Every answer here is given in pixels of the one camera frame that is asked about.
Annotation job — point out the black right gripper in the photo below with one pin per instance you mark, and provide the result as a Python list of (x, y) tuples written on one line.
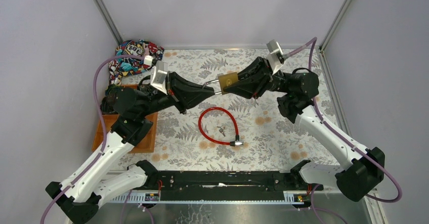
[(252, 80)]

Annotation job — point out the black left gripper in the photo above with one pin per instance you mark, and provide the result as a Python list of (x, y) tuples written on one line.
[(175, 91)]

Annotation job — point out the brass padlock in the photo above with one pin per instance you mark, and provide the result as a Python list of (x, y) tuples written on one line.
[(223, 81)]

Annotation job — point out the silver keys of cable lock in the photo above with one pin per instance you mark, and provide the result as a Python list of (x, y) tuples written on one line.
[(221, 130)]

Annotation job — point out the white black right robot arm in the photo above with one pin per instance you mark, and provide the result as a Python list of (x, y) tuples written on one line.
[(359, 168)]

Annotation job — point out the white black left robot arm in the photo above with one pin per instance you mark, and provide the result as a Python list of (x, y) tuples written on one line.
[(83, 193)]

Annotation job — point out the floral patterned table mat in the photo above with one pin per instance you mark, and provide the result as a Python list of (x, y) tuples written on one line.
[(271, 142)]

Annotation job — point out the orange wooden compartment tray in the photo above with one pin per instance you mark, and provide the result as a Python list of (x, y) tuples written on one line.
[(146, 145)]

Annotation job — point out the colourful comic print cloth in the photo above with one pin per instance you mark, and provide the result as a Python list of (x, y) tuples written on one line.
[(122, 67)]

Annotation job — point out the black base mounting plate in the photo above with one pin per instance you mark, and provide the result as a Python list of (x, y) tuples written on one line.
[(228, 186)]

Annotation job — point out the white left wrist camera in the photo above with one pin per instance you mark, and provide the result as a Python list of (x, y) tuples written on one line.
[(158, 74)]

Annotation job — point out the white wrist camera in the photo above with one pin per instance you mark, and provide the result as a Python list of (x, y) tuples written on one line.
[(158, 74), (275, 56)]

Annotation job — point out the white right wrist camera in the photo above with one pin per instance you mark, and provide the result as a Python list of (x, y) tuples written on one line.
[(275, 56)]

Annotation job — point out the aluminium frame rail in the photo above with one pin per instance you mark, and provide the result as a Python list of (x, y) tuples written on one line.
[(109, 21)]

